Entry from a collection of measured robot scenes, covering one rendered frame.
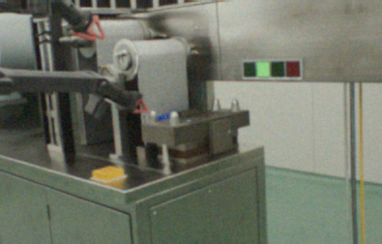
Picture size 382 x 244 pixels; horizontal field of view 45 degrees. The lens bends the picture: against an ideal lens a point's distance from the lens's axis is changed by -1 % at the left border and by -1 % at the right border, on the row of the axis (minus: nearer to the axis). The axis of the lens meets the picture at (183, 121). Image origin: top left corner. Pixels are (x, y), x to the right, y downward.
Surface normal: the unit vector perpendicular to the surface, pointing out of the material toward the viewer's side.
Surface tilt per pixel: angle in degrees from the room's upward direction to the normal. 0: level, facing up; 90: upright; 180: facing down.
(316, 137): 90
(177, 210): 90
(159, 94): 90
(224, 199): 90
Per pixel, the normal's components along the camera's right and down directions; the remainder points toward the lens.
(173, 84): 0.71, 0.07
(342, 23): -0.71, 0.16
